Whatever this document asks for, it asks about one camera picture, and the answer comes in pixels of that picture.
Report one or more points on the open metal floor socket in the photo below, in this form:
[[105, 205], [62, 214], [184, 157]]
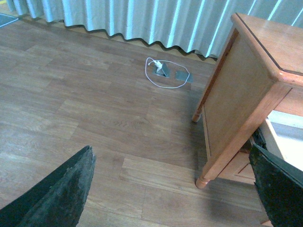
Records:
[[164, 71]]

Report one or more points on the wooden nightstand cabinet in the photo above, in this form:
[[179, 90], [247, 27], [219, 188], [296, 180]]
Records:
[[259, 70]]

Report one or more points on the closed metal floor plate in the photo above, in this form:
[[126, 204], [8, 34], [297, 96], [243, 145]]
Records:
[[184, 76]]

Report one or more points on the white charger plug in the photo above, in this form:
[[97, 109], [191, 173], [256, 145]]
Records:
[[158, 64]]

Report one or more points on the wooden drawer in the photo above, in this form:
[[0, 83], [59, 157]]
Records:
[[239, 169], [282, 135]]

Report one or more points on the grey floor mat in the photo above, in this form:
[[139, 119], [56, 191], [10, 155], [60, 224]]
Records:
[[7, 19]]

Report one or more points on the pale pleated curtain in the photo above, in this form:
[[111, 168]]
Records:
[[193, 25]]

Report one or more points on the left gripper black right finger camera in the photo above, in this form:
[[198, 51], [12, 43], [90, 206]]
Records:
[[279, 186]]

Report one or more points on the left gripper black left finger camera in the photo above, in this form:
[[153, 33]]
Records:
[[58, 200]]

